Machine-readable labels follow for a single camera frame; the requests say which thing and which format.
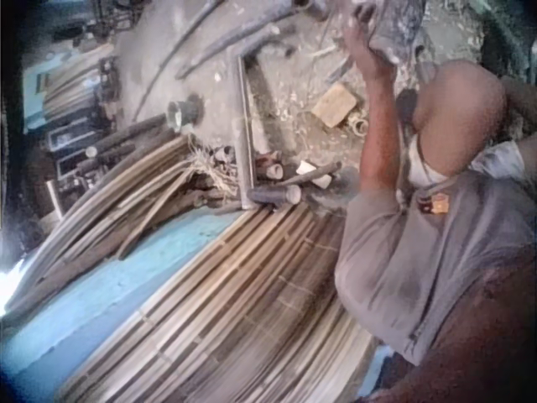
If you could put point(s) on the grey metal angle bar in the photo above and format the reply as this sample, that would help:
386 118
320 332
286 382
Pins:
245 126

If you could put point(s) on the cluttered dark tool rack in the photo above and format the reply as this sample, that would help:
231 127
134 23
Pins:
75 105

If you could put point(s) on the yellow wooden block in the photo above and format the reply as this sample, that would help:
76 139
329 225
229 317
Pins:
335 104

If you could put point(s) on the short pale bamboo offcut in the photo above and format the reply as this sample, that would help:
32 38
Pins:
305 167
273 170
322 181

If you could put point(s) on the person's left hand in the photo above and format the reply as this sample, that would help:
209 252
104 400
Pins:
357 35

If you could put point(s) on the long grey bamboo pole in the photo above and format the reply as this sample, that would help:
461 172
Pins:
235 46

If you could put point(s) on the thin curved dark stick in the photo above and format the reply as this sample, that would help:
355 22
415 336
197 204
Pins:
176 59

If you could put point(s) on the blue floor mat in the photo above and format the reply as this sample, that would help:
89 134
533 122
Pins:
105 289

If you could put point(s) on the pile of split bamboo strips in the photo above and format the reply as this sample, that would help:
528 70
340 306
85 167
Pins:
235 302

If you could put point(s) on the dark metal cup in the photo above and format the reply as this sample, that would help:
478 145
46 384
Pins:
184 112

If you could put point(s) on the grey mottled block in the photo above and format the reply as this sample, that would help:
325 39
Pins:
396 25

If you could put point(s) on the tied bundle of bamboo strips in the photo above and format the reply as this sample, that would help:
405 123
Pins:
126 197

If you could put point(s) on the heap of dark bamboo poles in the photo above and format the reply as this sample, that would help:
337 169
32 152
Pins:
121 140

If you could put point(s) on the person's left fingers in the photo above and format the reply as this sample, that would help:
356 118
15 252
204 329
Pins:
363 13

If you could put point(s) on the grey bamboo tube piece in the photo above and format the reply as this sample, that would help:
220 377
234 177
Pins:
273 195

